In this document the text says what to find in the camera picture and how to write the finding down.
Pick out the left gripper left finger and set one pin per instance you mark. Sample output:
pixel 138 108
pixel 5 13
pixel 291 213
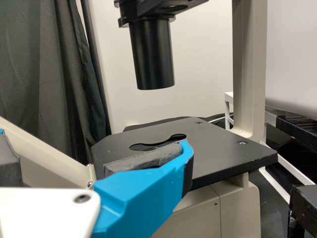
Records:
pixel 8 168

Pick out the cream microscope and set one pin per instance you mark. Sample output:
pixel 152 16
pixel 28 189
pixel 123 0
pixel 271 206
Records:
pixel 223 153

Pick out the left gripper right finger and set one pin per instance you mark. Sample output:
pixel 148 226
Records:
pixel 143 193

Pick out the black platform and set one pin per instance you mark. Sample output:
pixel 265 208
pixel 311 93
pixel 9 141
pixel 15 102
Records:
pixel 297 127
pixel 305 208

